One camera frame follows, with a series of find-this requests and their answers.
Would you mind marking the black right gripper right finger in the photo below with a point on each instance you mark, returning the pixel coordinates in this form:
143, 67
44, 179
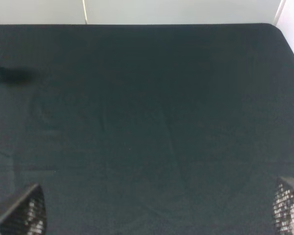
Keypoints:
283, 206

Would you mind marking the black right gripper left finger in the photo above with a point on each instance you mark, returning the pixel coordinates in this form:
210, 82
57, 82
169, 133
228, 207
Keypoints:
24, 212

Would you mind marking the black tablecloth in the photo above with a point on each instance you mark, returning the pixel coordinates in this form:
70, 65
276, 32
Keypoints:
148, 130

